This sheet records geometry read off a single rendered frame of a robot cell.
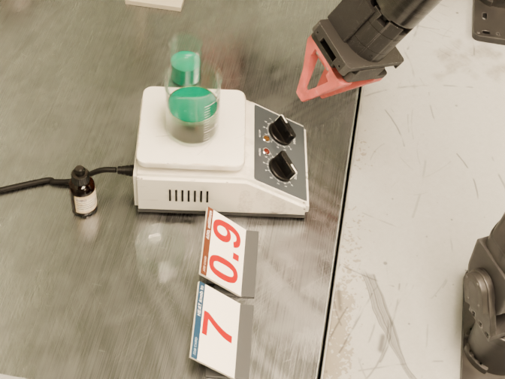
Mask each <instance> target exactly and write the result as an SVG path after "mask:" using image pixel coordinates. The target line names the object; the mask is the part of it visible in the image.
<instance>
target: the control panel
mask: <svg viewBox="0 0 505 379"><path fill-rule="evenodd" d="M278 116H279V115H277V114H274V113H272V112H270V111H268V110H266V109H264V108H261V107H259V106H258V105H255V107H254V178H255V179H256V180H257V181H260V182H262V183H265V184H267V185H268V186H272V187H273V188H276V189H278V190H281V191H283V192H285V193H288V194H290V195H292V196H295V197H297V198H299V199H302V200H304V201H306V200H307V184H306V165H305V146H304V127H303V126H300V125H298V124H296V123H293V122H292V121H290V120H288V122H289V124H290V126H291V127H292V129H293V130H294V132H295V134H296V137H295V138H294V139H293V140H292V142H291V143H290V144H288V145H282V144H279V143H277V142H276V141H275V140H274V139H273V138H272V137H271V135H270V132H269V126H270V124H272V123H274V121H275V120H276V119H277V118H278ZM265 135H267V136H268V137H269V138H270V140H269V141H266V140H265V139H264V136H265ZM265 148H268V149H269V151H270V153H269V154H266V153H265V152H264V149H265ZM282 150H283V151H285V152H286V153H287V155H288V157H289V158H290V159H291V161H292V163H293V165H294V166H295V167H296V169H297V171H298V173H297V174H296V175H295V176H294V177H293V178H292V179H291V180H290V181H287V182H284V181H281V180H279V179H277V178H276V177H275V176H274V175H273V174H272V172H271V170H270V167H269V162H270V161H271V160H272V159H273V158H274V157H275V156H276V155H277V154H278V153H279V152H280V151H282Z"/></svg>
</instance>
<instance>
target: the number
mask: <svg viewBox="0 0 505 379"><path fill-rule="evenodd" d="M235 312H236V303H234V302H233V301H231V300H229V299H227V298H226V297H224V296H222V295H220V294H218V293H216V292H215V291H213V290H211V289H209V288H208V287H205V290H204V304H203V311H202V318H201V331H200V338H199V345H198V358H200V359H202V360H204V361H206V362H208V363H210V364H211V365H214V366H216V367H217V368H220V369H222V370H223V371H226V372H228V373H229V374H231V358H232V348H233V339H234V322H235Z"/></svg>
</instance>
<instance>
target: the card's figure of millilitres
mask: <svg viewBox="0 0 505 379"><path fill-rule="evenodd" d="M242 231H243V230H242V229H241V228H240V227H238V226H236V225H235V224H233V223H231V222H230V221H228V220H227V219H225V218H224V217H221V216H220V215H218V214H217V213H215V212H213V222H212V229H211V236H210V249H209V256H208V264H207V274H208V275H210V276H211V277H213V278H215V279H217V280H218V281H220V282H222V283H224V284H225V285H227V286H229V287H231V288H232V289H234V290H236V291H237V287H238V278H239V268H240V251H241V242H242Z"/></svg>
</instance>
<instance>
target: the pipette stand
mask: <svg viewBox="0 0 505 379"><path fill-rule="evenodd" d="M183 3H184V0H125V4H126V5H137V6H142V7H148V8H158V9H163V10H169V11H179V12H181V10H182V7H183Z"/></svg>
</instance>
